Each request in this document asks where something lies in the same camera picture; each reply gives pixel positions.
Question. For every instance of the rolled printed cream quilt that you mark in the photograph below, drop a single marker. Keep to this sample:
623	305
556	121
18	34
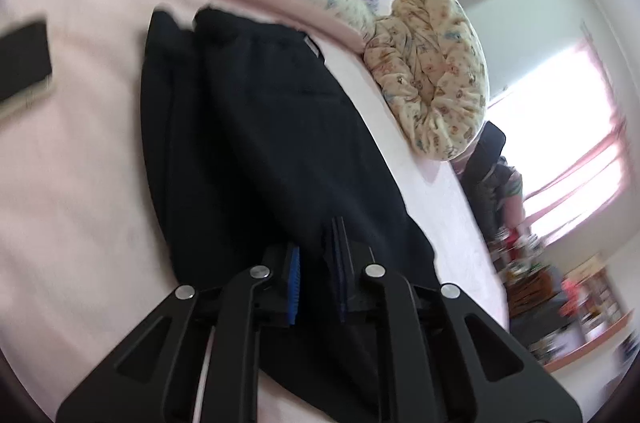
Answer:
435	68

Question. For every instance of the wooden shelf unit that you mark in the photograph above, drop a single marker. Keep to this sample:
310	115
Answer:
595	293

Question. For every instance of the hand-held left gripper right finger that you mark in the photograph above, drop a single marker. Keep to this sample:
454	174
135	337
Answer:
342	275

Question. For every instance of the pink curtain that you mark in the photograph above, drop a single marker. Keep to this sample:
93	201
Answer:
600	153

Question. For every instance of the black office chair with clothes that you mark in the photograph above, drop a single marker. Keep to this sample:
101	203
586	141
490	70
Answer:
487	173

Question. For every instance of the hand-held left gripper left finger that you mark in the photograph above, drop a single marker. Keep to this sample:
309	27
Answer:
294	280

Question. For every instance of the cluttered desk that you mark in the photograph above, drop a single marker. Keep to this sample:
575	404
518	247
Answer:
540	303

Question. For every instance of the pink bed blanket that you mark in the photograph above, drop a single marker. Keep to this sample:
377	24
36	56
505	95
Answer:
75	203

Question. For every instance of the black smartphone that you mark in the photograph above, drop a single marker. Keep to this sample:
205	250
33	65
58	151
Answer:
25	63

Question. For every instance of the black pants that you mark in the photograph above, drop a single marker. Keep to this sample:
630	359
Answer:
260	128

